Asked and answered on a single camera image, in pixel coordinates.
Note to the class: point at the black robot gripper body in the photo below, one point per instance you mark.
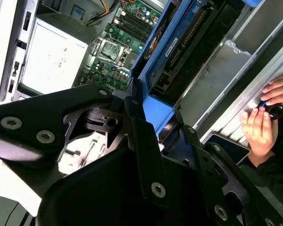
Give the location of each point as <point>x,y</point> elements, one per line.
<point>96,200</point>

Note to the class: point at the person's right hand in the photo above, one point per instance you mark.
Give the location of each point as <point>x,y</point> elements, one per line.
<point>260,134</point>

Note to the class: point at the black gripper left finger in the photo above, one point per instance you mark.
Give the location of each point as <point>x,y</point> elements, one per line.
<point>37,113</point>

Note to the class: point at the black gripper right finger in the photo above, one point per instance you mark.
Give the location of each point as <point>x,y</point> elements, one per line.
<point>210,179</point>

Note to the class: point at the round black blue-ringed tool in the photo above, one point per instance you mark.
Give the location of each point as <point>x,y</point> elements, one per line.
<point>277,111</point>

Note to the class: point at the person's left hand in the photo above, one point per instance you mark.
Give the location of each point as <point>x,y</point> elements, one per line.
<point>281,89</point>

